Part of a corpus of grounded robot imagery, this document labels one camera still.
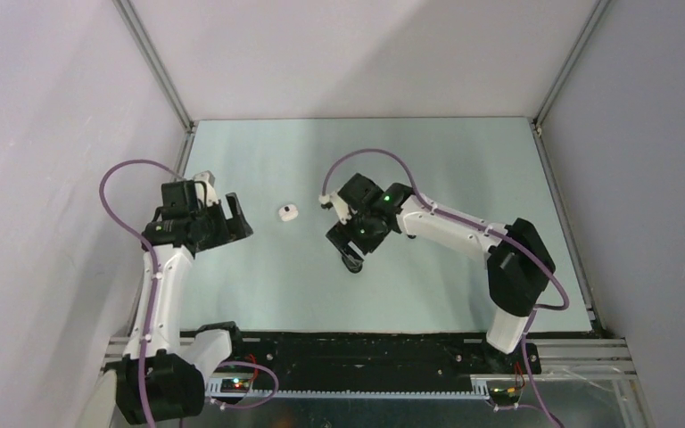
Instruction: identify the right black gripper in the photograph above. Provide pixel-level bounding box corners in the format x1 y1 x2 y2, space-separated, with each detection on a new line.
327 208 392 268

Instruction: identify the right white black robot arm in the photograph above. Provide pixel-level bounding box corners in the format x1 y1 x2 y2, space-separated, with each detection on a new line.
319 174 555 373

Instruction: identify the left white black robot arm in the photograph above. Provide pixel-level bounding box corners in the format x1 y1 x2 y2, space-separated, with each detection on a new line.
107 172 253 424

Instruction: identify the white earbud charging case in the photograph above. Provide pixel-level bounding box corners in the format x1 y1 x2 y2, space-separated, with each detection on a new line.
278 204 299 222

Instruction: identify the left controller circuit board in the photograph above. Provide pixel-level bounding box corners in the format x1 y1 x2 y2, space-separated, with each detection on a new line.
212 378 252 395

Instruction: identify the controller circuit board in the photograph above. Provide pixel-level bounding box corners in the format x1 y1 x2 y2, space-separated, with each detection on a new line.
212 378 252 395
488 386 524 409

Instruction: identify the right controller circuit board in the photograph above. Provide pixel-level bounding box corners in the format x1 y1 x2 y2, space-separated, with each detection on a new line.
488 386 524 409

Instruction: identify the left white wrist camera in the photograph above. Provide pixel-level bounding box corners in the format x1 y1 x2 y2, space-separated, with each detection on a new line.
193 170 219 207

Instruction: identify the grey slotted cable duct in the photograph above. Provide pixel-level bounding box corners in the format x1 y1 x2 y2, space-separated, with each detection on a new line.
205 378 490 400

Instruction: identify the aluminium frame rail front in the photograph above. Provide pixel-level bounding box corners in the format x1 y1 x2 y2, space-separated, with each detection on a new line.
103 335 640 379

